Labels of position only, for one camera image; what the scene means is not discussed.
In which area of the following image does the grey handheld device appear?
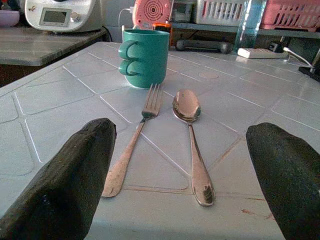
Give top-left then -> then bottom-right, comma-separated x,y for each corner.
175,39 -> 234,55

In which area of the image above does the grey cable with plug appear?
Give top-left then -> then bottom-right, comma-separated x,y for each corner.
282,46 -> 316,70

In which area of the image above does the orange and black small box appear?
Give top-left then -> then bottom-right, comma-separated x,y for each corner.
152,22 -> 173,48

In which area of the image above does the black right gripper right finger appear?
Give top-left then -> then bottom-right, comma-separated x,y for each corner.
245,122 -> 320,240

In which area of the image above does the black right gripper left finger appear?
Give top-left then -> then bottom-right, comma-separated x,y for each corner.
0,117 -> 118,240

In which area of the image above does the silver metal spoon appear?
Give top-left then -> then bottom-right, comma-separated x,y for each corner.
171,89 -> 216,207

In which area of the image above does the white plastic basket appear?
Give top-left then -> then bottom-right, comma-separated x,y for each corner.
195,0 -> 251,27

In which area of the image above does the grey side counter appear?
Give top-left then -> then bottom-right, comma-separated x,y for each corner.
0,26 -> 108,67

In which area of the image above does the white kitchen machine with display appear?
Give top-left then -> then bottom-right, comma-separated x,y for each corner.
24,0 -> 103,33

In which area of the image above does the white power strip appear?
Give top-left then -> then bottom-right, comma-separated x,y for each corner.
236,47 -> 288,60

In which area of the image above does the white cable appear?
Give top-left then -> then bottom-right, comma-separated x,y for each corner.
117,7 -> 135,28

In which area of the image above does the pink plastic basket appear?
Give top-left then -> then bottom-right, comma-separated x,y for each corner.
259,0 -> 320,32

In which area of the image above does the clear blue plastic bottle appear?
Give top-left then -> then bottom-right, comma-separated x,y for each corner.
233,0 -> 267,54

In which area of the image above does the pink round fan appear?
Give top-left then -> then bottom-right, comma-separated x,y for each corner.
132,0 -> 174,28

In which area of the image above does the green mug with double handle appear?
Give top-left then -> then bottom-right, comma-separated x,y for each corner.
117,29 -> 171,89

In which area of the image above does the silver metal fork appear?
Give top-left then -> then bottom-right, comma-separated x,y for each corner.
101,83 -> 164,198

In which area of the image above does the purple bowl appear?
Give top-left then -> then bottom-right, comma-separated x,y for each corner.
0,10 -> 20,28

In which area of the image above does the grey shelf board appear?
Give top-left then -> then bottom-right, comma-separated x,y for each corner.
171,22 -> 320,40

